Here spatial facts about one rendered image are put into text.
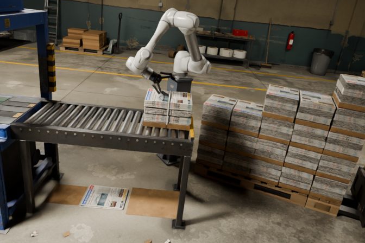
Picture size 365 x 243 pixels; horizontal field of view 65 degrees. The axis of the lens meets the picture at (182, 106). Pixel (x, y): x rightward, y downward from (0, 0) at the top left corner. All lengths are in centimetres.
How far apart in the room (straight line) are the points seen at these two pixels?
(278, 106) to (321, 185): 86
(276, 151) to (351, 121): 69
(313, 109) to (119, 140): 169
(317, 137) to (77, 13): 825
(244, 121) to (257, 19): 691
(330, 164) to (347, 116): 47
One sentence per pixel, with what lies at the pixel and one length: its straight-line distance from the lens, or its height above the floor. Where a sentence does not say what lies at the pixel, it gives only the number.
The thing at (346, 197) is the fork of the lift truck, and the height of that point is 7.
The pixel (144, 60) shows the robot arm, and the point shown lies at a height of 134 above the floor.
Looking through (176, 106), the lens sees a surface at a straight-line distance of 222.
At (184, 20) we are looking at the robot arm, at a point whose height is 161.
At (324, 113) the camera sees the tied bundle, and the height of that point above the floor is 99.
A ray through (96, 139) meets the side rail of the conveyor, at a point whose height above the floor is 75.
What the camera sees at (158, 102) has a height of 102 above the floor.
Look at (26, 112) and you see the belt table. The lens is 263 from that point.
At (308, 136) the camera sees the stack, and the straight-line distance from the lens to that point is 287.
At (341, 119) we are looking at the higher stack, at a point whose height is 96.
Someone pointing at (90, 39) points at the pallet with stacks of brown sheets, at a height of 39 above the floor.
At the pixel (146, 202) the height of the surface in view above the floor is 0.
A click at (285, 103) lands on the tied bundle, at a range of 276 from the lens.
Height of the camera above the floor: 180
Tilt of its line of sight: 21 degrees down
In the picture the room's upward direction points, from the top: 7 degrees clockwise
